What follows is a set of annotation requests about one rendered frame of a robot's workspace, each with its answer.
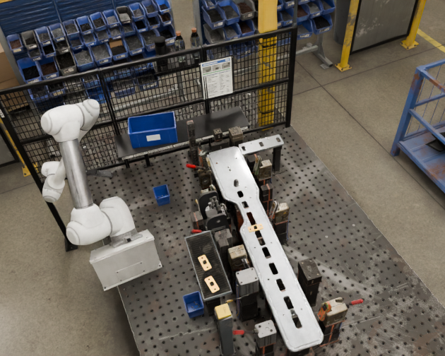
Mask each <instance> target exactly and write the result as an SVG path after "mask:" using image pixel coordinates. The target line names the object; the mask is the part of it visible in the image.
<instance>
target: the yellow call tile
mask: <svg viewBox="0 0 445 356"><path fill-rule="evenodd" d="M215 310H216V313H217V315H218V319H223V318H225V317H228V316H231V313H230V309H229V307H228V304H223V305H220V306H217V307H215Z"/></svg>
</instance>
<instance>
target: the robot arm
mask: <svg viewBox="0 0 445 356"><path fill-rule="evenodd" d="M99 113H100V107H99V104H98V102H97V101H96V100H93V99H87V100H84V101H83V102H80V103H77V104H74V105H63V106H60V107H55V108H53V109H50V110H49V111H47V112H45V113H44V114H43V115H42V118H41V126H42V128H43V130H44V131H45V132H46V133H47V134H49V135H52V136H53V137H54V140H55V141H56V142H59V147H60V151H61V156H62V158H61V161H60V162H55V161H53V162H45V163H44V164H43V165H42V170H41V171H42V174H43V175H44V176H46V177H47V178H46V180H45V182H44V186H43V189H42V197H43V199H44V200H45V201H47V202H50V203H53V202H55V201H57V200H58V199H59V197H60V196H61V193H62V191H63V188H64V185H65V181H64V180H65V178H67V179H68V182H69V187H70V190H71V195H72V199H73V204H74V207H75V208H74V209H73V210H72V212H71V222H70V223H69V224H68V225H67V228H66V236H67V237H68V239H69V241H70V242H71V243H72V244H76V245H88V244H92V243H95V242H97V241H100V240H101V239H104V238H105V237H107V236H108V235H109V236H110V238H111V240H112V242H110V243H109V245H110V246H112V247H113V249H114V248H117V247H119V246H121V245H123V244H126V243H128V242H131V241H134V240H135V239H138V238H141V237H143V235H142V234H139V233H137V230H136V228H135V225H134V221H133V218H132V216H131V213H130V211H129V208H128V206H127V205H126V204H125V202H124V201H123V200H122V199H121V198H119V197H118V196H115V197H112V198H107V199H105V200H103V201H102V202H101V203H100V206H99V207H98V206H97V205H95V204H94V203H93V200H92V196H91V192H90V187H89V184H88V178H87V176H96V177H110V178H112V175H113V173H111V171H104V170H89V169H86V170H85V167H84V163H83V158H82V155H81V149H80V146H79V143H80V141H81V139H82V137H84V135H85V134H86V133H87V132H88V131H89V130H90V129H91V128H92V127H93V125H94V124H95V122H96V121H97V118H98V116H99Z"/></svg>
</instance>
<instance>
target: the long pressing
mask: <svg viewBox="0 0 445 356"><path fill-rule="evenodd" d="M206 157H207V158H209V160H210V168H211V169H212V172H213V175H214V177H215V180H216V182H217V184H218V187H219V189H220V192H221V194H222V197H223V199H224V200H225V201H227V202H230V203H233V204H235V205H236V206H237V207H238V209H239V211H240V213H241V216H242V218H243V221H244V223H243V224H242V226H241V227H240V229H239V234H240V236H241V238H242V241H243V243H244V246H245V248H246V251H247V253H248V255H249V258H250V260H251V263H252V265H253V267H254V270H255V271H256V274H257V276H258V279H259V282H260V284H261V287H262V290H263V292H264V295H265V296H266V299H267V302H268V305H269V307H270V308H271V311H272V314H273V317H274V319H275V322H276V323H277V326H278V329H279V331H280V334H281V336H282V338H283V341H284V343H285V346H286V348H287V349H288V350H289V351H291V352H298V351H300V350H304V349H307V348H310V347H312V346H315V345H318V344H320V343H322V342H323V340H324V335H323V332H322V330H321V328H320V326H319V324H318V322H317V320H316V317H315V315H314V313H313V311H312V309H311V307H310V305H309V303H308V301H307V298H306V297H305V295H304V293H303V290H302V288H301V286H300V284H299V282H298V280H297V277H296V275H295V273H294V271H293V269H292V267H291V265H290V262H289V261H288V259H287V257H286V255H285V252H284V251H283V248H282V246H281V244H280V242H279V240H278V238H277V235H276V233H275V231H274V229H273V227H272V225H271V223H270V220H269V219H268V216H267V215H266V212H265V210H264V209H263V206H262V204H261V202H260V200H259V188H258V186H257V184H256V182H255V180H254V178H253V176H252V173H251V171H250V169H249V167H248V165H247V163H246V161H245V159H244V157H243V155H242V152H241V150H240V149H239V148H238V147H235V146H233V147H230V148H225V149H222V150H217V151H213V152H211V153H209V155H207V156H206ZM236 158H237V159H236ZM216 163H217V164H216ZM228 166H229V168H228ZM230 169H231V171H229V170H230ZM235 179H238V180H239V186H238V187H235V186H234V180H235ZM245 187H246V188H245ZM238 191H241V192H242V193H243V195H244V197H241V198H240V197H239V196H238V194H237V192H238ZM250 197H251V198H250ZM245 201H246V202H247V204H248V208H246V209H244V207H243V205H242V202H245ZM249 212H251V214H252V215H253V217H254V220H255V222H256V224H257V225H258V224H260V223H261V224H262V225H263V229H262V230H259V231H260V233H261V236H262V237H263V240H264V242H265V245H263V246H261V245H260V244H259V241H258V240H257V237H256V235H255V233H254V232H255V231H254V232H249V230H248V227H250V226H251V223H250V222H249V219H248V217H247V213H249ZM271 242H272V244H271ZM254 247H255V248H254ZM264 247H266V248H267V249H268V251H269V254H270V255H271V257H270V258H269V259H266V257H265V256H264V253H263V251H262V249H263V248H264ZM270 263H274V264H275V267H276V269H277V271H278V274H276V275H273V274H272V271H271V269H270V267H269V264H270ZM268 279H269V280H268ZM278 279H281V280H282V282H283V285H284V286H285V291H283V292H281V291H280V290H279V287H278V285H277V282H276V280H278ZM287 296H288V297H289V298H290V301H291V303H292V305H293V307H294V308H293V309H294V310H295V314H296V315H297V316H298V318H299V321H300V323H301V325H302V327H301V328H299V329H297V328H296V326H295V324H294V321H293V320H292V315H293V316H294V315H295V314H291V312H290V310H289V309H288V308H287V305H286V303H285V301H284V299H283V298H284V297H287ZM301 309H302V310H301ZM283 315H284V316H283Z"/></svg>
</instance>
